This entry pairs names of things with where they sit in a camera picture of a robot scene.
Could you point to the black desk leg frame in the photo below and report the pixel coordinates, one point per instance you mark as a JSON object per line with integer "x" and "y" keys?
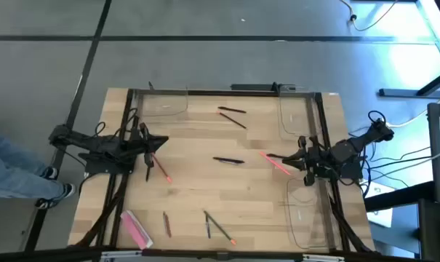
{"x": 405, "y": 93}

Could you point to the blue crayon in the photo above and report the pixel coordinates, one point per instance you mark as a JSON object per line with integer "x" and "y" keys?
{"x": 207, "y": 227}

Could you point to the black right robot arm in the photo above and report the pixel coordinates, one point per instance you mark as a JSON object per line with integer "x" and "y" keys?
{"x": 350, "y": 149}

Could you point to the grey cabinet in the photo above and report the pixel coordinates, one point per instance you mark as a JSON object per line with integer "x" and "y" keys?
{"x": 439, "y": 163}

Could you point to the dark cabinet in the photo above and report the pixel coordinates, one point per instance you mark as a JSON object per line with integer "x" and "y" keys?
{"x": 436, "y": 233}

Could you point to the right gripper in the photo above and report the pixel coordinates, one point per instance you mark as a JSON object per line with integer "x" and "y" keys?
{"x": 312, "y": 160}

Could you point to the white paper sheet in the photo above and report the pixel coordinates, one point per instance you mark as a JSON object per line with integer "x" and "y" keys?
{"x": 381, "y": 218}

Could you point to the black flat metal bar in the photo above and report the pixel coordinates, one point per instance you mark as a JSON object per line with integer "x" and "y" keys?
{"x": 252, "y": 87}

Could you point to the pink pencil orange eraser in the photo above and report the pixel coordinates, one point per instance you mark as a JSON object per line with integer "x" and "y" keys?
{"x": 274, "y": 162}

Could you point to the person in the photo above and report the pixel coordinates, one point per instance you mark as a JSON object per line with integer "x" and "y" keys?
{"x": 16, "y": 171}

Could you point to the black and silver rail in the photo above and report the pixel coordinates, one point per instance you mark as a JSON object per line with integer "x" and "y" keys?
{"x": 183, "y": 253}

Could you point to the red crayon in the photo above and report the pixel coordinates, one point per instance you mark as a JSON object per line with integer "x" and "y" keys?
{"x": 167, "y": 225}

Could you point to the black table frame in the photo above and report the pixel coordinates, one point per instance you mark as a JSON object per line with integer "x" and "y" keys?
{"x": 205, "y": 93}

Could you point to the black beam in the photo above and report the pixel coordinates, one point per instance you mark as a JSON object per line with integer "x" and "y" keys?
{"x": 401, "y": 196}

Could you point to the red pencil orange eraser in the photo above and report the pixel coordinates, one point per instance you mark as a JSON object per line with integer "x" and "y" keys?
{"x": 163, "y": 171}

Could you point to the pink rectangular eraser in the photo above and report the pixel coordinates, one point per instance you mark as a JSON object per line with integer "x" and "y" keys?
{"x": 136, "y": 229}

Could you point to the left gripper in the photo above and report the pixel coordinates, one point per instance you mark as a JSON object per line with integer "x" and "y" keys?
{"x": 147, "y": 145}

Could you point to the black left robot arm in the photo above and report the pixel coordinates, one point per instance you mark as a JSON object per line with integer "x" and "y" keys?
{"x": 96, "y": 145}

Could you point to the green pencil orange eraser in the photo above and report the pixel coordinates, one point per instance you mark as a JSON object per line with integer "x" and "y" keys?
{"x": 219, "y": 227}

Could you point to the black pencil orange eraser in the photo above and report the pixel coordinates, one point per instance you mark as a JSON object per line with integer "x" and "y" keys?
{"x": 232, "y": 120}

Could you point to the clear plastic bin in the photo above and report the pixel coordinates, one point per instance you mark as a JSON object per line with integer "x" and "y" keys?
{"x": 307, "y": 218}
{"x": 296, "y": 120}
{"x": 161, "y": 105}

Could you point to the small black camera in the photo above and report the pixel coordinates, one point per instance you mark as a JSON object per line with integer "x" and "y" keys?
{"x": 222, "y": 255}

